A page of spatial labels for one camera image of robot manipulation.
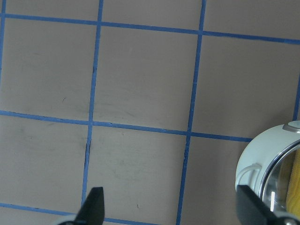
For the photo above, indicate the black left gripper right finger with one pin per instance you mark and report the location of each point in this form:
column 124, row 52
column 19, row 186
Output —
column 251, row 210

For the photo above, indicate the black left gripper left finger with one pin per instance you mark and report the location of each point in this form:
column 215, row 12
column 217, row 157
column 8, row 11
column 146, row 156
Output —
column 92, row 211

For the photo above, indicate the glass pot lid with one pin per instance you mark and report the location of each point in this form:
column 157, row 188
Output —
column 271, row 195

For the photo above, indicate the yellow corn cob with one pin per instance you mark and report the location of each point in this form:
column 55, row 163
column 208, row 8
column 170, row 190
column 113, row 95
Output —
column 289, row 182

